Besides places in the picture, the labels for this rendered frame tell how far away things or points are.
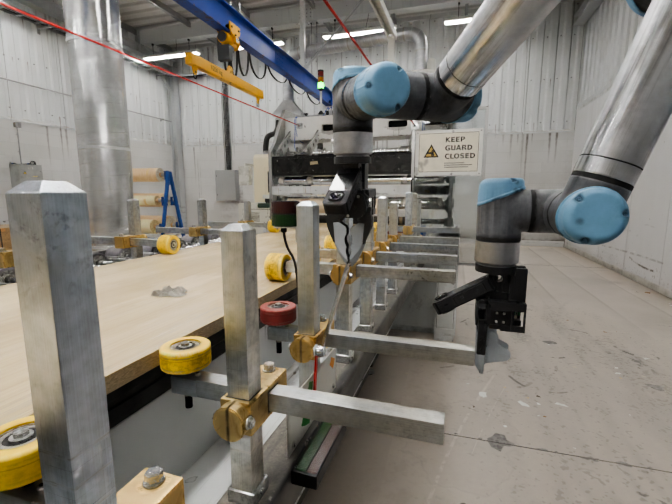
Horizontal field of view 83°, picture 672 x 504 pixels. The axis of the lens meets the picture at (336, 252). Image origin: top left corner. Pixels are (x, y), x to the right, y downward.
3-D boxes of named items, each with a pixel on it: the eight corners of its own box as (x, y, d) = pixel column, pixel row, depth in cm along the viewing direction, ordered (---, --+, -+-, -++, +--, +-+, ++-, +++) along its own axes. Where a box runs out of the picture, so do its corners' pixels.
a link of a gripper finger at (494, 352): (509, 383, 69) (513, 335, 68) (474, 379, 71) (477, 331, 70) (507, 376, 72) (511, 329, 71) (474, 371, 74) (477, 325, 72)
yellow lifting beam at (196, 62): (263, 105, 589) (263, 83, 584) (192, 71, 427) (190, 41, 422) (258, 105, 591) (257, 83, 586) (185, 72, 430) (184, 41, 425)
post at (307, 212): (320, 422, 84) (319, 200, 76) (314, 431, 80) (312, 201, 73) (305, 419, 85) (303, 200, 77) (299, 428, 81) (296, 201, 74)
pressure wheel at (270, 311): (302, 347, 90) (301, 300, 88) (287, 361, 82) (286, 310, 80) (271, 343, 92) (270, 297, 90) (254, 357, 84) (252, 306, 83)
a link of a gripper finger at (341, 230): (356, 260, 81) (357, 217, 79) (348, 267, 75) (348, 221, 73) (342, 259, 82) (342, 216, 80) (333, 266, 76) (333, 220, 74)
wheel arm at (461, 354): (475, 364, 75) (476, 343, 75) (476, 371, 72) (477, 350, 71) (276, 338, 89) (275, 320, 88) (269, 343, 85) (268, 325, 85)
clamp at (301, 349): (334, 340, 88) (334, 319, 87) (312, 365, 75) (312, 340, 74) (311, 337, 89) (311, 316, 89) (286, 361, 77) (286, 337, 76)
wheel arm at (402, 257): (456, 264, 122) (457, 253, 122) (456, 266, 119) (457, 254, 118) (311, 256, 138) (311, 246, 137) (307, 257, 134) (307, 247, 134)
